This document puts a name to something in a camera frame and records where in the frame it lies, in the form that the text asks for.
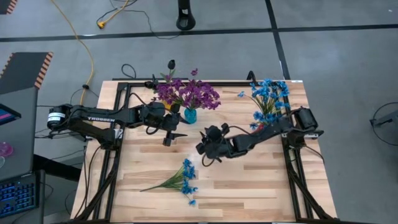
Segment yellow cable with plug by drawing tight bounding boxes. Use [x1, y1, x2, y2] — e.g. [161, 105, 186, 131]
[96, 0, 130, 30]

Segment pink round object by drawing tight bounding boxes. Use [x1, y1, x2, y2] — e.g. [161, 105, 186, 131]
[0, 141, 14, 158]

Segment tilted display screen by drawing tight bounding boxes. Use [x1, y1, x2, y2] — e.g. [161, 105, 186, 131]
[0, 103, 22, 127]

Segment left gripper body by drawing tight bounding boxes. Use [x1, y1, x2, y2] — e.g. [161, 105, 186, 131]
[141, 101, 182, 147]

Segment blue artificial flower bunch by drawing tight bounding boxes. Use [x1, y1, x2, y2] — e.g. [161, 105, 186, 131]
[250, 78, 292, 125]
[238, 90, 282, 131]
[139, 157, 199, 207]

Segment black stand base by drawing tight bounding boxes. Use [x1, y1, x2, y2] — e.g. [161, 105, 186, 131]
[175, 0, 197, 32]

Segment black aluminium table frame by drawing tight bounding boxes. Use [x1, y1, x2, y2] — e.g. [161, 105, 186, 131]
[72, 79, 336, 224]

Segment black cable bundle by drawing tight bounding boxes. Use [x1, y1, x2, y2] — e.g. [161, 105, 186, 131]
[34, 83, 99, 141]

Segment yellow floor cable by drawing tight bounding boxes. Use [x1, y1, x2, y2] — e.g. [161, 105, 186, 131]
[50, 0, 95, 106]

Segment purple artificial flower bunch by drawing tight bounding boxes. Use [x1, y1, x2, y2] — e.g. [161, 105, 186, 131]
[154, 77, 190, 110]
[183, 68, 222, 111]

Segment black mat orange striped edge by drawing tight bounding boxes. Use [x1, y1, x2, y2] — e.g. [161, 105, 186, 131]
[0, 52, 55, 96]
[0, 0, 19, 16]

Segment black cable loop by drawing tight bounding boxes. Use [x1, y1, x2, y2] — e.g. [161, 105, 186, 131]
[121, 63, 137, 80]

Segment thin black floor cable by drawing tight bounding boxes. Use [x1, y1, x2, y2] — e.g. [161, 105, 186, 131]
[104, 0, 180, 40]

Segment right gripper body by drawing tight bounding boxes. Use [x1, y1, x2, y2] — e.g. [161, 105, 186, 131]
[203, 123, 239, 160]

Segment teal glass vase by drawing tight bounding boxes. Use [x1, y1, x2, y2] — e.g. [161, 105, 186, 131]
[183, 107, 198, 124]

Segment black laptop keyboard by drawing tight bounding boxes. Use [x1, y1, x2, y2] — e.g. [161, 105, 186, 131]
[0, 170, 47, 224]

